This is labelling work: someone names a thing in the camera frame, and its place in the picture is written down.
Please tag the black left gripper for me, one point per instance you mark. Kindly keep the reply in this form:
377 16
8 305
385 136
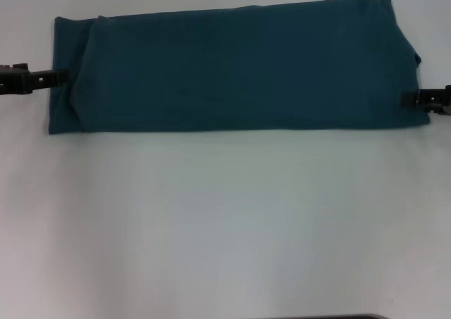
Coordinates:
14 79

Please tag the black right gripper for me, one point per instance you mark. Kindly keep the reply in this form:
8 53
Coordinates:
440 100

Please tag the teal T-shirt with FREE print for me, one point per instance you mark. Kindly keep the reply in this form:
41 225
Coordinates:
229 72

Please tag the dark device edge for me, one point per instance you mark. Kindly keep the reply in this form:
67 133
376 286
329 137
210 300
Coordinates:
352 317

